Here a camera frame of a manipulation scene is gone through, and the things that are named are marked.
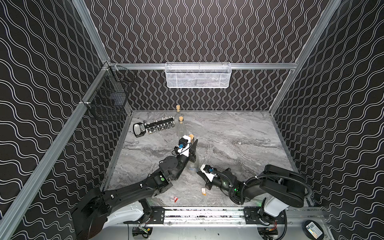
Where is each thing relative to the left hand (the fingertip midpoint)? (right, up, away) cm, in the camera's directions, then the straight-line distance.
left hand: (198, 141), depth 69 cm
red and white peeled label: (-12, -32, +11) cm, 36 cm away
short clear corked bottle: (-11, +17, +17) cm, 27 cm away
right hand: (+1, -18, +13) cm, 22 cm away
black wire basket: (-55, +25, +23) cm, 64 cm away
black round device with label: (+54, -42, +1) cm, 68 cm away
